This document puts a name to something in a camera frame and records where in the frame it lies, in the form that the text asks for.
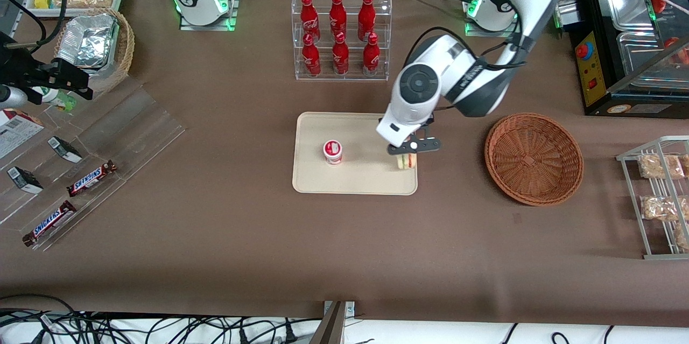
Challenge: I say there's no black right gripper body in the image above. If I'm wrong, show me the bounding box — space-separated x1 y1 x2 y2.
0 32 44 106

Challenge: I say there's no beige plastic tray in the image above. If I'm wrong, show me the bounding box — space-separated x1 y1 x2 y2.
292 112 419 196

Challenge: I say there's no tan wicker basket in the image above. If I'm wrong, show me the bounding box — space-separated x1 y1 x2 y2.
53 7 136 95

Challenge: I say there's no brown round wicker basket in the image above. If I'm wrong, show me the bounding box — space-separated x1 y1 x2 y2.
484 113 585 207

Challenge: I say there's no green white small bottle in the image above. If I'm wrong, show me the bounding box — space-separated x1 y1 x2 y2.
31 86 78 114

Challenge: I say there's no silver foil container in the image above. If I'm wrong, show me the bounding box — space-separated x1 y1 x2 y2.
56 12 120 71

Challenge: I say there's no small black white box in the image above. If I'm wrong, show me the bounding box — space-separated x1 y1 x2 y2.
6 166 44 195
47 136 83 164

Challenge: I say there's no clear acrylic display stand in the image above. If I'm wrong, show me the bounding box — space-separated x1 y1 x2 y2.
0 75 187 253

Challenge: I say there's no white red yogurt cup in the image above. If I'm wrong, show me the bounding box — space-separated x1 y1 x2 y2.
323 139 344 166

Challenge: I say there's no white cardboard box with barcode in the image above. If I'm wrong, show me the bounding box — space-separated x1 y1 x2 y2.
0 109 45 160

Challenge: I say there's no red cola bottle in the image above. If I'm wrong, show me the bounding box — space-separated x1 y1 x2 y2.
300 0 321 43
301 33 322 77
332 32 350 76
329 0 348 38
362 33 381 76
357 0 377 41

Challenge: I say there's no brown snickers bar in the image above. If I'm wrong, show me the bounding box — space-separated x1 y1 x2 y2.
22 200 78 248
66 160 118 198

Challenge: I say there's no clear acrylic bottle rack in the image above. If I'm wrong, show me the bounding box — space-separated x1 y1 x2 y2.
292 0 393 82

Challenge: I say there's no black food warmer appliance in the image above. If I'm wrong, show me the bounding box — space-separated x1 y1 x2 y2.
560 0 689 118

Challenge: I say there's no steel warmer pan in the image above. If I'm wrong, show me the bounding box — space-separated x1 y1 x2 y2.
616 31 689 90
603 0 656 33

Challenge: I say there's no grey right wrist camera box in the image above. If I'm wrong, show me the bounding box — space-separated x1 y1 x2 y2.
0 85 29 109

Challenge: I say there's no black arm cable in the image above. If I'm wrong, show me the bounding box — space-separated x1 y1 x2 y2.
404 26 531 73

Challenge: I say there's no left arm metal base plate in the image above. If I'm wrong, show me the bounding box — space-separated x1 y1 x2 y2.
461 0 520 39

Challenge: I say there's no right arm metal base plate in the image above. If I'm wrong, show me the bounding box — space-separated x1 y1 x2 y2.
179 0 243 32

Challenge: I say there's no metal table clamp bracket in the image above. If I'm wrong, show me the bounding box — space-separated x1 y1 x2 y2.
309 300 356 344

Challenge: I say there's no grey wire display rack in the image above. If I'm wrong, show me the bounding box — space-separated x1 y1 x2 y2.
616 136 689 261

